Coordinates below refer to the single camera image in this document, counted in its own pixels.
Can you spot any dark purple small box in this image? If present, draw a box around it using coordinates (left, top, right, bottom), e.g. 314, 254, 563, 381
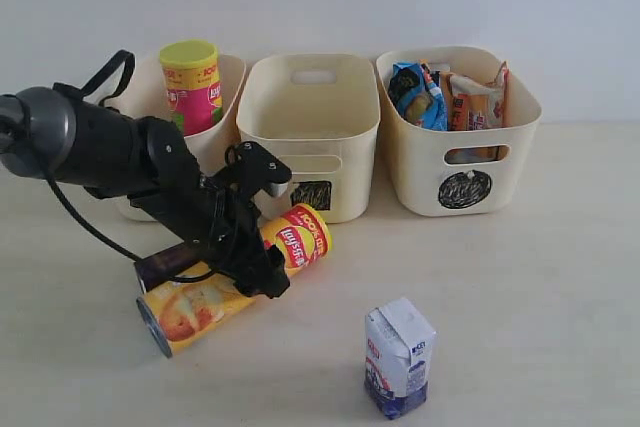
134, 243, 199, 294

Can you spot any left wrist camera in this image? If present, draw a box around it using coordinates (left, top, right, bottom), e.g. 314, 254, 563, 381
216, 141, 292, 199

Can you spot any cream bin with triangle mark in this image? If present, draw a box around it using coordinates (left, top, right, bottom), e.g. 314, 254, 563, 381
102, 51, 248, 223

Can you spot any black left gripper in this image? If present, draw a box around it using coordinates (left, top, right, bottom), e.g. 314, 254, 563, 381
128, 117, 290, 298

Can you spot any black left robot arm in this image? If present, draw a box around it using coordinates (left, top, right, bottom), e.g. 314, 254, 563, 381
1, 86, 292, 298

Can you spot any pink chips can yellow lid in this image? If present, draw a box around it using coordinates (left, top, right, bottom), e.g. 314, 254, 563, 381
159, 39, 224, 136

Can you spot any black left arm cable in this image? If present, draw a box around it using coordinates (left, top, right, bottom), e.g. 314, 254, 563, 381
42, 49, 146, 264

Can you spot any cream bin with circle mark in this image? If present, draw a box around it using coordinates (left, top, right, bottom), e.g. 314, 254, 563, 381
375, 46, 542, 217

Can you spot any blue noodle snack bag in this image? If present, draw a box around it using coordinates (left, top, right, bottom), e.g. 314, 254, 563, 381
387, 60, 449, 131

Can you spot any cream bin with square mark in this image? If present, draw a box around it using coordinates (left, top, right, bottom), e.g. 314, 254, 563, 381
236, 54, 381, 223

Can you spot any white blue milk carton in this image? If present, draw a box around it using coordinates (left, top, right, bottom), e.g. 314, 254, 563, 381
364, 297, 437, 420

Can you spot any orange noodle snack bag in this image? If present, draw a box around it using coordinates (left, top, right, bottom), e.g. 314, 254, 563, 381
440, 62, 510, 132

